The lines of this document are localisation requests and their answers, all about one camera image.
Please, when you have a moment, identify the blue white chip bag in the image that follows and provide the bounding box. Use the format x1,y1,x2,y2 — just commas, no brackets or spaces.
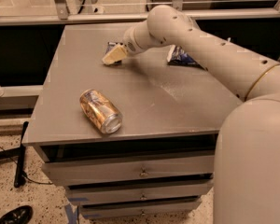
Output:
167,45,202,68

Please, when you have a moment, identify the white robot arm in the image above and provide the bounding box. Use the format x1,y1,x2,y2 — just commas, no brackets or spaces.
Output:
103,5,280,224

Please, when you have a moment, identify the black pole stand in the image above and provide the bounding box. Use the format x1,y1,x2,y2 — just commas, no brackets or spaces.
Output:
13,120,30,189

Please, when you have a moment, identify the black shoe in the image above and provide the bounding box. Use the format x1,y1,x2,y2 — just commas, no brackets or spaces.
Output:
0,205,33,224

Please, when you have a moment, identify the dark blue rxbar wrapper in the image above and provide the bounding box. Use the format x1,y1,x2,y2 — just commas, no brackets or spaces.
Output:
105,42,121,64

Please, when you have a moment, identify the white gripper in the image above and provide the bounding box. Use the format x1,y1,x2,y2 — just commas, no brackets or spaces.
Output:
102,25,146,65

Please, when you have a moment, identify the bottom grey drawer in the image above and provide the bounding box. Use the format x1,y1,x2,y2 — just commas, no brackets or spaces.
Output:
79,196,201,219

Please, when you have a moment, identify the gold aluminium drink can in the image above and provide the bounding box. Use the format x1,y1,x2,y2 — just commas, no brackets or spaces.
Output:
79,90,122,134

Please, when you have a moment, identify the grey drawer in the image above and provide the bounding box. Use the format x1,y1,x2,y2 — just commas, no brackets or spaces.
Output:
42,154,214,186
79,196,201,219
65,179,213,205

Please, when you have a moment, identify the grey drawer cabinet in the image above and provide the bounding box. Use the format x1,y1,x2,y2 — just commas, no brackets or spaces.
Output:
22,21,244,220

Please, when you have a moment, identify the middle grey drawer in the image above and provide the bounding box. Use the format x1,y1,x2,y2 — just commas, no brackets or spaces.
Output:
65,179,213,205

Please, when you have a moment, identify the metal railing frame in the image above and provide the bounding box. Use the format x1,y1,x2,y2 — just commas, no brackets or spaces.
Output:
0,0,280,26

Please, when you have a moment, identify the top grey drawer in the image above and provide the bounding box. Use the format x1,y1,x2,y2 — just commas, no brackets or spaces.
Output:
42,154,214,186

